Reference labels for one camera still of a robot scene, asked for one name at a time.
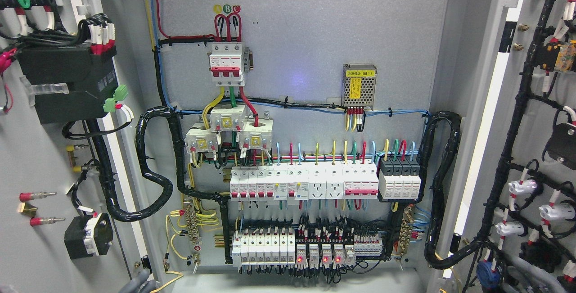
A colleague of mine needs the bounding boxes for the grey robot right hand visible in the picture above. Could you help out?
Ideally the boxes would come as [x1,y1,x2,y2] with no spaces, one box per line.
[118,268,157,293]

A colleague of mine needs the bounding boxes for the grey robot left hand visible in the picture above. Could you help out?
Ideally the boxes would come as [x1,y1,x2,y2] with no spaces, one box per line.
[498,252,566,293]

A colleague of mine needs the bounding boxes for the grey cabinet door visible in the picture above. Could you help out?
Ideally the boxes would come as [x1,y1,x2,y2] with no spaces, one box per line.
[425,0,576,293]
[0,0,158,293]

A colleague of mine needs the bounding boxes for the white lower breaker row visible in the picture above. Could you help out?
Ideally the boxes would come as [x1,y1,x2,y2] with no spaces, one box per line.
[232,229,296,268]

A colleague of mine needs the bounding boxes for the black white surge protector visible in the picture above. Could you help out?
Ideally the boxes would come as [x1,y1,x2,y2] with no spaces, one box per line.
[377,158,422,203]

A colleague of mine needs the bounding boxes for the white socket breaker row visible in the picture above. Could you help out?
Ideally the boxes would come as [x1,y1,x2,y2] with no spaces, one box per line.
[229,162,378,203]

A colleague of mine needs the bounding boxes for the white current transformers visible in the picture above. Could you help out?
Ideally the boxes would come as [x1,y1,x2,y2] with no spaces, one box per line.
[185,104,274,155]

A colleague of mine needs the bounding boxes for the relay row with red leds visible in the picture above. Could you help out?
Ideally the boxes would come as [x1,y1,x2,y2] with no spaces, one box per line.
[294,243,356,270]

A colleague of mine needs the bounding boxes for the black digital power meter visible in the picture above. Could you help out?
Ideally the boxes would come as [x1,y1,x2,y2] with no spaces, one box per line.
[17,43,128,125]

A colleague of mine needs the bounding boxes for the red white main breaker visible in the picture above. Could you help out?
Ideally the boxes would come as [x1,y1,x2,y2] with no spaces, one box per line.
[208,42,253,87]

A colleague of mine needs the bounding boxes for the metal mesh power supply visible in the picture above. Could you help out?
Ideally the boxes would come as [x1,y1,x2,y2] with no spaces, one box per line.
[341,63,377,107]

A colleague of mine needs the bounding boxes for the black cable loom right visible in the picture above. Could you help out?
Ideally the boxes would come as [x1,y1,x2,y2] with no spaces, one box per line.
[418,111,463,270]

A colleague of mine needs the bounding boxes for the black cable loom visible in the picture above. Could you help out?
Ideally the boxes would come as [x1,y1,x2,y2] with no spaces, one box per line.
[418,111,463,270]
[85,106,230,222]

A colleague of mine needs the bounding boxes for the black cable loom left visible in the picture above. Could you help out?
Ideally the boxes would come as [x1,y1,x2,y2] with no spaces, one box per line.
[85,106,230,222]

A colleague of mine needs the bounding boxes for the red terminal post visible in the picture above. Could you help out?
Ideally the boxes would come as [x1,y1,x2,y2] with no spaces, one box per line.
[18,190,66,227]

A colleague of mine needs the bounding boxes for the yellow terminal post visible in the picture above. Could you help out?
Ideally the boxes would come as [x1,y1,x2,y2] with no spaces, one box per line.
[65,143,99,174]

